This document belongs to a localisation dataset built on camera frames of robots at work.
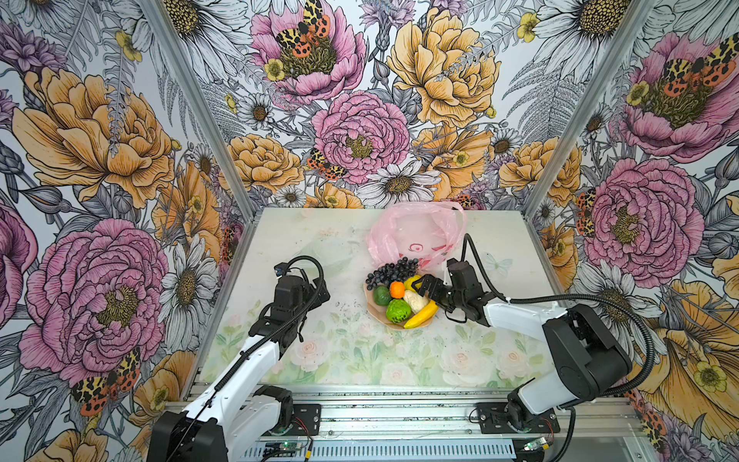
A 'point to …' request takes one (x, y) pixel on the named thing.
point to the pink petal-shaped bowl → (379, 312)
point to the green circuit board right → (532, 446)
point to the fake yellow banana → (421, 316)
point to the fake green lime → (381, 295)
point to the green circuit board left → (277, 447)
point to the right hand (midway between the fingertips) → (421, 298)
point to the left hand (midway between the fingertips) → (312, 295)
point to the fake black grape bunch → (396, 271)
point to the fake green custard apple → (398, 310)
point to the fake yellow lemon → (408, 283)
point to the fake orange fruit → (396, 290)
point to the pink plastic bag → (424, 232)
